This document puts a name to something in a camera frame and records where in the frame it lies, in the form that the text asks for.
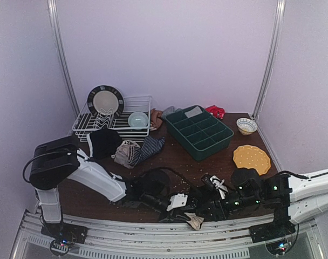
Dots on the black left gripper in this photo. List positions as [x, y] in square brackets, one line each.
[168, 211]

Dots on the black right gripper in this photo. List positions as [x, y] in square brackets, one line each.
[202, 206]

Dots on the green compartment tray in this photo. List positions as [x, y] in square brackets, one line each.
[202, 135]

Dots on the grey boxer briefs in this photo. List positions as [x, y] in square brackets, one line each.
[193, 112]

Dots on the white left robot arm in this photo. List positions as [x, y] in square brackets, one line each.
[61, 159]

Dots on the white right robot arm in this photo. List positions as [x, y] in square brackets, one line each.
[292, 197]

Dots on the blue striped underwear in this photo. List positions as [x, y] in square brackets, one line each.
[151, 146]

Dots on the beige striped underwear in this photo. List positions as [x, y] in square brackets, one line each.
[124, 153]

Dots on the brown crumpled underwear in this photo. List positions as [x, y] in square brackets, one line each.
[156, 120]

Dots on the grey crumpled underwear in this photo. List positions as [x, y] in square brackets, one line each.
[168, 111]

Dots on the yellow plate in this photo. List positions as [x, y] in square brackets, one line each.
[252, 157]

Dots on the patterned white bowl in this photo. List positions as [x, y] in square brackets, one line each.
[246, 126]

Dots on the red cloth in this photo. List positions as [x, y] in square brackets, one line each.
[216, 111]

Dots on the light blue bowl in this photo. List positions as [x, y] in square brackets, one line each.
[138, 119]

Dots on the black rimmed plate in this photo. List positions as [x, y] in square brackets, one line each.
[103, 99]

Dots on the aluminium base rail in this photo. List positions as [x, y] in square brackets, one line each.
[113, 239]

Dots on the white wire dish rack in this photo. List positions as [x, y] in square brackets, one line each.
[87, 122]

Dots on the right aluminium frame post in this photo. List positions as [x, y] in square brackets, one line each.
[276, 33]

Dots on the aluminium frame post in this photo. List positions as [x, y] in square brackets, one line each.
[54, 20]
[276, 33]

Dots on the left aluminium frame post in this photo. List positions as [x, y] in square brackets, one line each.
[54, 20]

